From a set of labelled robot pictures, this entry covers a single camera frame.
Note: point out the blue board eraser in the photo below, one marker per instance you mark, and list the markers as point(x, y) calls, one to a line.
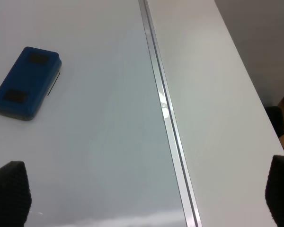
point(28, 82)

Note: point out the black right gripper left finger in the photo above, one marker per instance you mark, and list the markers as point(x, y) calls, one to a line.
point(15, 195)

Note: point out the white whiteboard with aluminium frame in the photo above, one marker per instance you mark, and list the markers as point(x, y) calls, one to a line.
point(104, 149)

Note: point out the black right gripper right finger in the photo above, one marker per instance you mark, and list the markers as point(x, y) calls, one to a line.
point(274, 192)

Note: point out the black chair base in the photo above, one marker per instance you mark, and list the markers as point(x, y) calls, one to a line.
point(276, 118)

